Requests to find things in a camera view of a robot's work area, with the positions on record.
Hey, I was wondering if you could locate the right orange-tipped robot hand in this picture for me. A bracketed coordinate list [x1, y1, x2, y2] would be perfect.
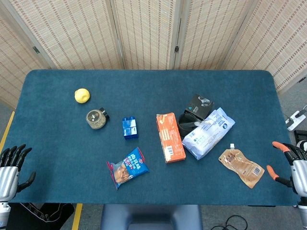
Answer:
[266, 141, 307, 197]

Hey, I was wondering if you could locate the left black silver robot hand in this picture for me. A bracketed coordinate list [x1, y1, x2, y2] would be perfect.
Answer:
[0, 143, 37, 202]

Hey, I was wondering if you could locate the clear plastic tube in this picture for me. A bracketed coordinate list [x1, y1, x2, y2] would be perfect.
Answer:
[184, 119, 214, 127]

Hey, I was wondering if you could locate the white power strip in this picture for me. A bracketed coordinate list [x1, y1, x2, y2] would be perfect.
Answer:
[285, 104, 307, 132]

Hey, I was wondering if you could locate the black fabric bag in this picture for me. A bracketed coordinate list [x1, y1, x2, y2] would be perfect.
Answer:
[6, 202, 75, 230]

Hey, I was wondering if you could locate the brown spout pouch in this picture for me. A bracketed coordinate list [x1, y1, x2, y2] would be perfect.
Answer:
[218, 143, 265, 189]

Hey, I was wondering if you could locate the blue tablecloth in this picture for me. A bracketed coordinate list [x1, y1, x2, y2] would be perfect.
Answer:
[3, 69, 300, 207]

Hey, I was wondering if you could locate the white and blue bag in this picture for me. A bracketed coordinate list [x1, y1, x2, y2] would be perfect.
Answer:
[181, 107, 236, 161]

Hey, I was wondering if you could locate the glass jar with black lid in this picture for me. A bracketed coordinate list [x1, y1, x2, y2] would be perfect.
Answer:
[86, 107, 110, 130]

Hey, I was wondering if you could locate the yellow lemon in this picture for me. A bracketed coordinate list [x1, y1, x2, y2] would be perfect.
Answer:
[74, 88, 91, 104]

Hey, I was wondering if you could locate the blue biscuit snack bag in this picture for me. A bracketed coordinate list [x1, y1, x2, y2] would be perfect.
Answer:
[106, 147, 150, 191]

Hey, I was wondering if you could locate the black cardboard box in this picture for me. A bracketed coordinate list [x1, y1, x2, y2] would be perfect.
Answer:
[184, 93, 215, 121]

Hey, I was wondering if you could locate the black mesh cup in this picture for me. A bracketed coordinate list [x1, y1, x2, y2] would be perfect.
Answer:
[177, 113, 200, 138]

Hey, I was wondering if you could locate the blue toy building brick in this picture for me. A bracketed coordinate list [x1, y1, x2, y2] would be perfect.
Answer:
[122, 116, 139, 141]

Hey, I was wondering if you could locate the orange cardboard box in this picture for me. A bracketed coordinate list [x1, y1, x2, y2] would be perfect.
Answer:
[156, 112, 187, 164]

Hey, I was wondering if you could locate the blue padded seat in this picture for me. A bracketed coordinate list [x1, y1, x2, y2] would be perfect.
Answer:
[100, 204, 204, 230]

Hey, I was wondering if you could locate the woven folding screen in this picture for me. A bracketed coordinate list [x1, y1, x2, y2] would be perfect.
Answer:
[0, 0, 307, 110]

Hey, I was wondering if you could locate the black floor cable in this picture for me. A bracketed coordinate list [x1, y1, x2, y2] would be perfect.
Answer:
[210, 215, 249, 230]

